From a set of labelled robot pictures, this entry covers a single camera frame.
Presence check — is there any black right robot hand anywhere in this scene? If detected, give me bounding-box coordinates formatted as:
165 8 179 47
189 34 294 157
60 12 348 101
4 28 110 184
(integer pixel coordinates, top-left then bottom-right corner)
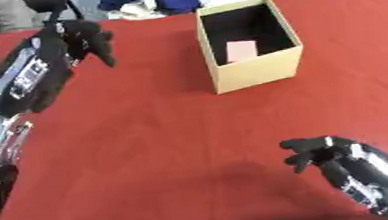
277 129 388 220

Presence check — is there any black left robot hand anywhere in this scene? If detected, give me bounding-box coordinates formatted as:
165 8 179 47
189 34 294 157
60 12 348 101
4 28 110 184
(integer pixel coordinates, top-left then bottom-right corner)
0 16 124 119

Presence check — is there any tan cardboard box black inside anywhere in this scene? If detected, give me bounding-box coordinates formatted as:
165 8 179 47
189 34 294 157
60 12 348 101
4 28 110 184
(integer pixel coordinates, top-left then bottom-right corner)
193 0 310 97

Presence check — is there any black stand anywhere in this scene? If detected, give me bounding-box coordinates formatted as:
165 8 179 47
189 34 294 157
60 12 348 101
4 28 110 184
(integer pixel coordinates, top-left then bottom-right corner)
19 0 87 30

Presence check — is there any white crumpled cloth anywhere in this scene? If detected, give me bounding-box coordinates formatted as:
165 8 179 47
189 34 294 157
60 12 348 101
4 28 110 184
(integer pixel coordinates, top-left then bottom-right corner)
103 0 169 24

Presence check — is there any pink block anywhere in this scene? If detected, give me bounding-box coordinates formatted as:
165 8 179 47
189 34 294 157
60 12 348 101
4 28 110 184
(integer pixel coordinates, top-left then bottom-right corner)
223 38 260 64

